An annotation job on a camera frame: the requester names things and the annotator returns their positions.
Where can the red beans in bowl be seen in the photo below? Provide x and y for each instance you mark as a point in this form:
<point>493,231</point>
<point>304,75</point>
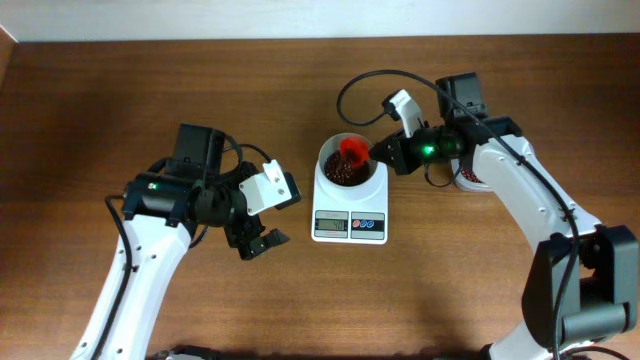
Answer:
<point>345,169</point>

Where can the clear plastic bean container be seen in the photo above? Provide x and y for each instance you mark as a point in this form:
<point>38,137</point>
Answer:
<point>466,180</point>

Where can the red measuring scoop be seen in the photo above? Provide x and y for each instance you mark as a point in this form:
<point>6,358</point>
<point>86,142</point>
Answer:
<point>354,150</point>

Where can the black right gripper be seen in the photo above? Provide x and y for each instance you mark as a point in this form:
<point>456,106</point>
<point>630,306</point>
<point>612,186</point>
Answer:
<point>403,153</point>

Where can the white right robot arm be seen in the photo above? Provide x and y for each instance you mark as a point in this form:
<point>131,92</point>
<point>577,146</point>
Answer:
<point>582,287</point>

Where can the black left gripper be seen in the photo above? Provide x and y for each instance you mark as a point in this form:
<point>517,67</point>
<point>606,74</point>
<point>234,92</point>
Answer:
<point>250,228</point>

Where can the white digital kitchen scale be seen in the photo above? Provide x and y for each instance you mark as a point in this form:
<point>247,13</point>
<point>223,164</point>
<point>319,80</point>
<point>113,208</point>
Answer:
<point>353,215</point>

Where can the red adzuki beans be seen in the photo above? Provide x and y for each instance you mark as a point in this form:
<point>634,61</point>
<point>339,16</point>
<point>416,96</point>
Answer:
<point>470,176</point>

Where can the white round bowl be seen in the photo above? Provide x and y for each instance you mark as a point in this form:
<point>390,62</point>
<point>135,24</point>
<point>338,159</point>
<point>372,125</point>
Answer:
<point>332,144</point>

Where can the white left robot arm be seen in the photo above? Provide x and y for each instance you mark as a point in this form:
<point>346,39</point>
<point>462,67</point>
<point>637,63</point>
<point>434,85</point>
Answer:
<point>162,209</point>

